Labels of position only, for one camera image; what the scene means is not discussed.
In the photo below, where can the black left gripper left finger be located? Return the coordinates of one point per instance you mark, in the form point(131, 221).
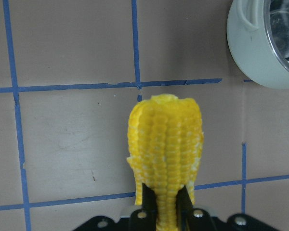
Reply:
point(133, 218)

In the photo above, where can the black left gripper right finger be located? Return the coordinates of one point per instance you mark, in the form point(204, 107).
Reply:
point(191, 218)

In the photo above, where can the yellow corn cob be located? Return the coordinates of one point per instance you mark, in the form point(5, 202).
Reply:
point(165, 140)

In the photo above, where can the pale green cooking pot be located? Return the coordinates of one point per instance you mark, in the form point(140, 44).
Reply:
point(258, 39)

